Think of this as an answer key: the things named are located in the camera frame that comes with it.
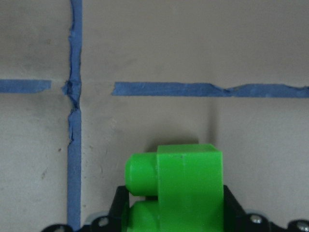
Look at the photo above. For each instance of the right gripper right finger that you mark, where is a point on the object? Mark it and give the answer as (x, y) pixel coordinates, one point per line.
(233, 211)

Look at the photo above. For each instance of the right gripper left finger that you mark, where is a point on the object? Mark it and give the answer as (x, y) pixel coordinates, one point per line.
(120, 204)

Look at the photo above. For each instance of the green toy block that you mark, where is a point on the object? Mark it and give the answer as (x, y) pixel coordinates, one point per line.
(182, 186)

